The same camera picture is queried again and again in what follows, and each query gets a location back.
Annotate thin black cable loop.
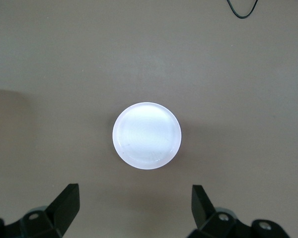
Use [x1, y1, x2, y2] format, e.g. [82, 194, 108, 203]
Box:
[224, 0, 258, 18]

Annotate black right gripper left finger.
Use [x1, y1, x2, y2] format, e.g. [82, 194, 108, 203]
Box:
[0, 183, 80, 238]

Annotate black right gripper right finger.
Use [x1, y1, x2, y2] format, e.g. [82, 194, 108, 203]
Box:
[188, 184, 291, 238]

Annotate pink round plate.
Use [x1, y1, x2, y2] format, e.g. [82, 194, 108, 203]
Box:
[112, 101, 183, 171]

